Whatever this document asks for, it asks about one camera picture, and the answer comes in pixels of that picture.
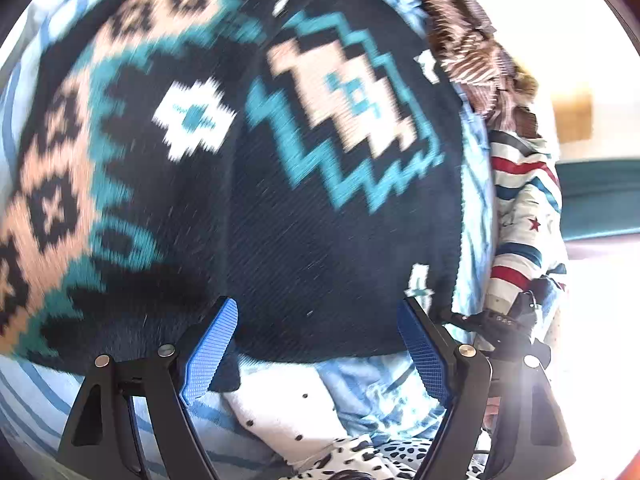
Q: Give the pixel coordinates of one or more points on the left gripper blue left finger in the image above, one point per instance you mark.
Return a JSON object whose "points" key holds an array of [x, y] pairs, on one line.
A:
{"points": [[100, 439]]}

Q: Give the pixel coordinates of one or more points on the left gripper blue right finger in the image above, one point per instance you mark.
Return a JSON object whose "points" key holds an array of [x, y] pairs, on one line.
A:
{"points": [[529, 439]]}

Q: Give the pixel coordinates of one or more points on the black patterned knit sweater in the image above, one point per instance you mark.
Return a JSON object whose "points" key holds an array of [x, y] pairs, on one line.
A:
{"points": [[288, 154]]}

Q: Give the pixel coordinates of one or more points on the star striped duvet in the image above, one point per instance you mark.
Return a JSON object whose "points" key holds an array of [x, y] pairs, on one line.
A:
{"points": [[529, 205]]}

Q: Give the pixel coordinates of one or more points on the blue striped bed sheet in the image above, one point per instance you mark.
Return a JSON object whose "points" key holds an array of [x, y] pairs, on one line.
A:
{"points": [[382, 397]]}

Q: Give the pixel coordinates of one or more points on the leopard print garment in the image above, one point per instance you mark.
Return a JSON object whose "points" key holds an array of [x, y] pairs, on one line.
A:
{"points": [[359, 458]]}

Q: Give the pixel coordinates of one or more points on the teal curtain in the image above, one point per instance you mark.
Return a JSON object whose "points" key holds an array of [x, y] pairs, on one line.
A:
{"points": [[600, 198]]}

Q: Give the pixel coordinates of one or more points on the wooden headboard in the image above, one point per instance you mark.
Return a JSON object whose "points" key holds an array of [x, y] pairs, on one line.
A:
{"points": [[573, 117]]}

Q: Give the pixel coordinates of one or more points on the brown striped garment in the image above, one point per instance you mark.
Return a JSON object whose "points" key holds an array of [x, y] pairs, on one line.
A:
{"points": [[498, 89]]}

